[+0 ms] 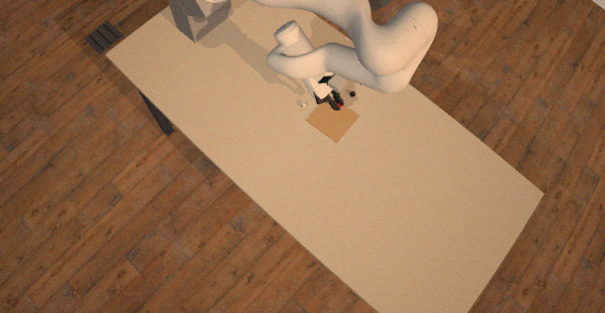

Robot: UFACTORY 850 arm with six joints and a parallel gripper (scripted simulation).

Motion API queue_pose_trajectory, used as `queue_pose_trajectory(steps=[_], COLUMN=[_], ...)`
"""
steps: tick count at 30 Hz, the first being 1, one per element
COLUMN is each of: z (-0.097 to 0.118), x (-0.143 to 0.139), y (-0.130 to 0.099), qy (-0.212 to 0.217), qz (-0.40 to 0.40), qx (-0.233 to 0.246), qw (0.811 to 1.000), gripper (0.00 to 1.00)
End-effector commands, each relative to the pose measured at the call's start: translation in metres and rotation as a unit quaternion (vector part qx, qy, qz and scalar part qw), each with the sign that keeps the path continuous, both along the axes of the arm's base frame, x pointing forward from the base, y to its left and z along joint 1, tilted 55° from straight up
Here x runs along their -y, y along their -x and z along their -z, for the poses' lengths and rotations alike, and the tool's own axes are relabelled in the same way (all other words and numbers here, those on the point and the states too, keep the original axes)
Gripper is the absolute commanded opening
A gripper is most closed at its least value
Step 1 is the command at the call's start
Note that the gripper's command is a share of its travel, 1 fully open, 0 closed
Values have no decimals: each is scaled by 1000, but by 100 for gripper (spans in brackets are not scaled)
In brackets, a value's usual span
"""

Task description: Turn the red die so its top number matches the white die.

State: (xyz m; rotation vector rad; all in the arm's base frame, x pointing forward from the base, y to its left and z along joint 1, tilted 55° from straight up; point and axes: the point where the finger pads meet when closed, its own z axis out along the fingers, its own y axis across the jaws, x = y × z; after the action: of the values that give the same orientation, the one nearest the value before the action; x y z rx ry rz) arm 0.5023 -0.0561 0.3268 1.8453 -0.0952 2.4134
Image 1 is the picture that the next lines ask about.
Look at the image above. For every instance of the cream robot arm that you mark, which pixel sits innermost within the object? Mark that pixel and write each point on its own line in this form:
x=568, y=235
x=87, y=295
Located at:
x=379, y=50

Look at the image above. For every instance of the tan square mat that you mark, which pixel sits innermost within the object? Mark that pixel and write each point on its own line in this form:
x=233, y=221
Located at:
x=332, y=123

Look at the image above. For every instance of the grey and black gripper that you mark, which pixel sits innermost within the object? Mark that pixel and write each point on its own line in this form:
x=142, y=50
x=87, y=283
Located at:
x=320, y=91

